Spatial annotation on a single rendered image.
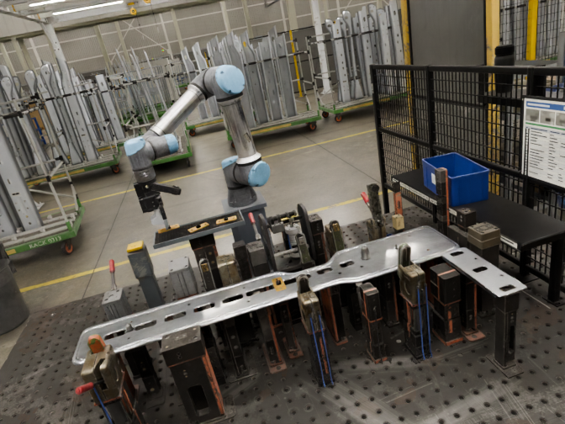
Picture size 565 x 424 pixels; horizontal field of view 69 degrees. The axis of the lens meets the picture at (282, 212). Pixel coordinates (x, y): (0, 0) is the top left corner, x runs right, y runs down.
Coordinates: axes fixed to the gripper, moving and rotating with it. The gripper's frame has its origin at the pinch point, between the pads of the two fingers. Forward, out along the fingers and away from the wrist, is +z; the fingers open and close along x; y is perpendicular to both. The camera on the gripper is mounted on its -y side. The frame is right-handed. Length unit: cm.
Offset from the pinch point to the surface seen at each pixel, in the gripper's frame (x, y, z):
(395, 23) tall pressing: -602, -567, -45
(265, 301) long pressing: 44, -21, 21
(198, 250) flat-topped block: 3.6, -8.2, 13.3
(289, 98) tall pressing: -638, -322, 55
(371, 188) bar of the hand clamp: 28, -77, 2
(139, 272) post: 0.0, 15.8, 15.6
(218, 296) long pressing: 29.7, -8.2, 21.2
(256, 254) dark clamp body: 21.0, -27.7, 15.2
